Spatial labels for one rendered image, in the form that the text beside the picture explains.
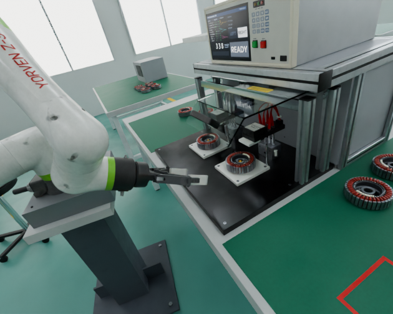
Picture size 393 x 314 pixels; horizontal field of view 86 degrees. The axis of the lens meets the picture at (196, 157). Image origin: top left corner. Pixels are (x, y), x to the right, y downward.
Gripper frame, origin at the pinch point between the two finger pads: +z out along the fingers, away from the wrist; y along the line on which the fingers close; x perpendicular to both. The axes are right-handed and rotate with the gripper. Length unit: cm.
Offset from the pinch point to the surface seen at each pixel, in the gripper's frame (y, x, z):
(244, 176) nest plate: 5.9, 1.4, 17.9
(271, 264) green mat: 29.3, -16.3, 7.1
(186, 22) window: -403, 297, 176
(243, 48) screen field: 3.3, 45.8, 12.3
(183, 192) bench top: -9.0, -7.7, 1.8
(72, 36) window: -434, 195, -46
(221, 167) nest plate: -4.8, 3.2, 15.2
